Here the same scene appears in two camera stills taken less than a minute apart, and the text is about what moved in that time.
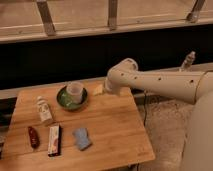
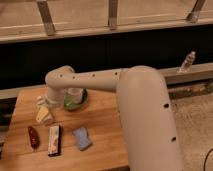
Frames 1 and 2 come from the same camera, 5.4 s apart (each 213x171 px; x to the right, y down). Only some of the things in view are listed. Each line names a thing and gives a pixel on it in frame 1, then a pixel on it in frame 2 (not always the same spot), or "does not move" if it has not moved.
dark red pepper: (34, 138) does not move
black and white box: (55, 140) does not move
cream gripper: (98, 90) to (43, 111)
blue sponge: (82, 138) does not move
